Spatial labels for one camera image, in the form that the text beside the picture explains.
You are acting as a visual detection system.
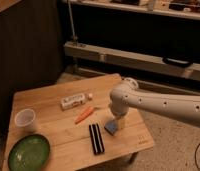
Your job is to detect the black white striped eraser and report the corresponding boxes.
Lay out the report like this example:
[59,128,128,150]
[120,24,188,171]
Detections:
[89,124,105,155]

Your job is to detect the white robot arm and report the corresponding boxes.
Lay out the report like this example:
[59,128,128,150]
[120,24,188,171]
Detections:
[110,78,200,127]

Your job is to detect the blue sponge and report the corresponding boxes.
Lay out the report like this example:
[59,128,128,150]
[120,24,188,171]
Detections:
[104,120,117,135]

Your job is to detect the orange carrot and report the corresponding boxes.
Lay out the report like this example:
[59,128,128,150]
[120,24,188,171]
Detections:
[75,107,94,124]

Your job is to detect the wooden table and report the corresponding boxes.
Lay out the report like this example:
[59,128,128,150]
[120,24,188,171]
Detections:
[11,74,154,171]

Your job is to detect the long grey metal case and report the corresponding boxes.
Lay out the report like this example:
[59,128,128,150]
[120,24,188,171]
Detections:
[64,41,200,81]

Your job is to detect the metal pole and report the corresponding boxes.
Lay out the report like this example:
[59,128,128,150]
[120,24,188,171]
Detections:
[67,0,78,44]

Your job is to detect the green plate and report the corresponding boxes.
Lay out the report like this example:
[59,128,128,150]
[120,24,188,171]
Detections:
[8,134,50,171]

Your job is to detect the upper shelf board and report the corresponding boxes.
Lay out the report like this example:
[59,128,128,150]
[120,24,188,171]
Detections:
[61,0,200,21]

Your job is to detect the black case handle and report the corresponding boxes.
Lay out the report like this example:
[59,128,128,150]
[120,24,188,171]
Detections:
[162,58,193,68]

